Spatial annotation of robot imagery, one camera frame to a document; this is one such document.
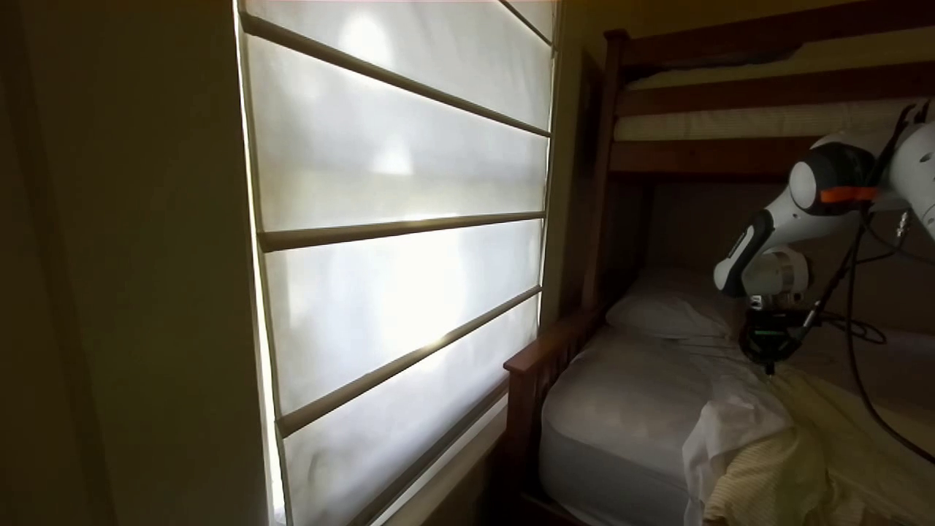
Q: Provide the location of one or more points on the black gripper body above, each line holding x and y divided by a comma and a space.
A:
774, 338

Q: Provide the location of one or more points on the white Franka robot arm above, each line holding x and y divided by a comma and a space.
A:
806, 210

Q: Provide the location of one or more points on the white pillow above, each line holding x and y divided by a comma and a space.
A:
673, 312

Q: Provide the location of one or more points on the crumpled cream blanket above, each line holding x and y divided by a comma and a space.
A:
828, 457

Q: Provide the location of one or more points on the mattress with white sheet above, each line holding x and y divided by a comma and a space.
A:
622, 419

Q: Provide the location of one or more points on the white roman window blind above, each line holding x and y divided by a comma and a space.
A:
399, 245

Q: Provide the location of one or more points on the dark wooden bunk bed frame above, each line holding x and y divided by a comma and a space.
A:
602, 157

